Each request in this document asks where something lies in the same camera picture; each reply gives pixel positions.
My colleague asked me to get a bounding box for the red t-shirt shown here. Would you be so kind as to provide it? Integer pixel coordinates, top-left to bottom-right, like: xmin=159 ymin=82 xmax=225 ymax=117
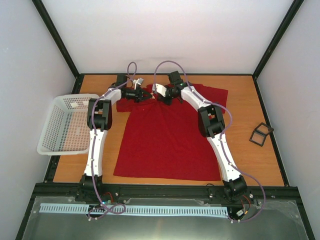
xmin=113 ymin=98 xmax=221 ymax=182

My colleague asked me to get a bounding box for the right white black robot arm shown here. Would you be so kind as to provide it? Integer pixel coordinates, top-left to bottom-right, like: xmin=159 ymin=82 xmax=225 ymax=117
xmin=152 ymin=71 xmax=247 ymax=203

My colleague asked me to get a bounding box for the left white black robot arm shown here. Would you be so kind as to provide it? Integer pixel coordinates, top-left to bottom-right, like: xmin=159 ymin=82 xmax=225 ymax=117
xmin=80 ymin=74 xmax=152 ymax=202

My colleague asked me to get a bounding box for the black clear brooch box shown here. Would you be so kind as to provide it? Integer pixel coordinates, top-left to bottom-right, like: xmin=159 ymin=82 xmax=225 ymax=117
xmin=249 ymin=122 xmax=274 ymax=147

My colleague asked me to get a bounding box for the white perforated plastic basket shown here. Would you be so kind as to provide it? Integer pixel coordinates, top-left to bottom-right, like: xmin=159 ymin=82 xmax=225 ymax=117
xmin=37 ymin=93 xmax=98 ymax=156

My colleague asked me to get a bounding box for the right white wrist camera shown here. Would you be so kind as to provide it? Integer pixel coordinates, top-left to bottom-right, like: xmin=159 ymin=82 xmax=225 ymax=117
xmin=151 ymin=83 xmax=167 ymax=97

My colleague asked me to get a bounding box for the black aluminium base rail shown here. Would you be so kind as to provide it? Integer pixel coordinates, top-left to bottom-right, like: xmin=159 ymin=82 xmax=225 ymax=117
xmin=34 ymin=182 xmax=298 ymax=204

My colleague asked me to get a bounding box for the light blue cable duct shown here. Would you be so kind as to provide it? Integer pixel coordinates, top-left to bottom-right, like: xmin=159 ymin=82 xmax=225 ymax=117
xmin=38 ymin=203 xmax=228 ymax=218

